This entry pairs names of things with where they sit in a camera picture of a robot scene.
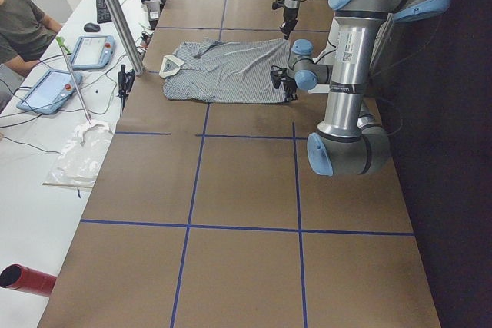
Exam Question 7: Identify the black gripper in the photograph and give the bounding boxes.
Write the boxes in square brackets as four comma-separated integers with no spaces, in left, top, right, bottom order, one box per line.
[270,66,298,101]
[271,0,299,39]

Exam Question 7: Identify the striped polo shirt white collar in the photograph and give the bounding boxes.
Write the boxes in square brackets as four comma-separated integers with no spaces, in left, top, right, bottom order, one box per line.
[159,38,290,104]

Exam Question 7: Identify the black clamp tool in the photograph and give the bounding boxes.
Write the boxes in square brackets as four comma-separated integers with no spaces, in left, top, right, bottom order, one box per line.
[118,64,136,114]

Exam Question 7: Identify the black keyboard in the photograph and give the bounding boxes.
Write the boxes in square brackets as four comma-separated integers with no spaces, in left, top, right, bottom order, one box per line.
[95,0,112,24]

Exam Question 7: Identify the far blue teach pendant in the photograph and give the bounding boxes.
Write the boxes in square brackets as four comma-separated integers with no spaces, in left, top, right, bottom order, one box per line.
[71,35,115,71]

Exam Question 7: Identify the blue teach pendant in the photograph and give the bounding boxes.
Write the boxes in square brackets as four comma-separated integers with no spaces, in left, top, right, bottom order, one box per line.
[71,35,115,71]
[16,69,76,115]

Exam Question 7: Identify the black computer mouse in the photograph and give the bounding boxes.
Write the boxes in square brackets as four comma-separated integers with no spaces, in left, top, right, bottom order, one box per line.
[84,22,101,32]

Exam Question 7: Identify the clear plastic bag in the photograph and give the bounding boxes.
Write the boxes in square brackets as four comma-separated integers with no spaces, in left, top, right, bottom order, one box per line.
[43,119,114,189]

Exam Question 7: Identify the long metal rod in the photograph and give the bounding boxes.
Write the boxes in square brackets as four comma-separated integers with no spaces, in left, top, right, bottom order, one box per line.
[55,36,92,129]

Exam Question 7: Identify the near blue teach pendant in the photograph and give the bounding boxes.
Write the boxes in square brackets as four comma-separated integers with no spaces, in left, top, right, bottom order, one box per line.
[16,69,76,115]

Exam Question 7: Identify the seated person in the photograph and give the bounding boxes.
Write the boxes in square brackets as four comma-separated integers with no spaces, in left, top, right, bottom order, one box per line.
[1,0,62,77]

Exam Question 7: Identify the red cylinder bottle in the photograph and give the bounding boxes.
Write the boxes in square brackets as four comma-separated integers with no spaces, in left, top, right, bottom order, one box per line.
[1,264,57,297]

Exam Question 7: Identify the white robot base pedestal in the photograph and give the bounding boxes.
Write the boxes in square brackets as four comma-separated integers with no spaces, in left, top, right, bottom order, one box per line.
[314,18,339,65]

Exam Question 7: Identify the aluminium frame post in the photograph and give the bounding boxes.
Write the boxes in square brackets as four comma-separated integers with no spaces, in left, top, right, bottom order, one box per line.
[105,0,144,76]

